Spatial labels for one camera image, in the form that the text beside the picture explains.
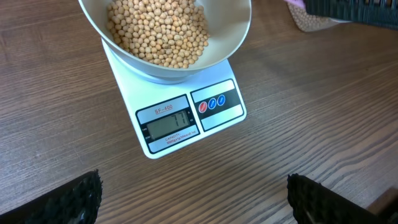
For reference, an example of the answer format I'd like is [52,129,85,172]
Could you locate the soybeans in bowl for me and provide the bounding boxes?
[106,0,209,68]

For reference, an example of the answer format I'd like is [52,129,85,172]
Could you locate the white bowl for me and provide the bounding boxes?
[78,0,252,78]

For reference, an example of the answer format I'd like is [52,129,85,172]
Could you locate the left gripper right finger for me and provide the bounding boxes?
[287,174,387,224]

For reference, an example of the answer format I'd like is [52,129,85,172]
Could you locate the white digital kitchen scale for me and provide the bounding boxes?
[103,45,247,159]

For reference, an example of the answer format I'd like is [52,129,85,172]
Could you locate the clear plastic soybean container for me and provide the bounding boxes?
[286,2,348,32]

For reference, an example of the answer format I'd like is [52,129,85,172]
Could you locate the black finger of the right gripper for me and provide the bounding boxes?
[304,0,397,30]

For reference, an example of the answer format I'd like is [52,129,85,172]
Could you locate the pink plastic scoop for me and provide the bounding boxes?
[284,0,305,9]

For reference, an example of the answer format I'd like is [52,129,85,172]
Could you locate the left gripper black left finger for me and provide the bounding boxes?
[1,169,103,224]

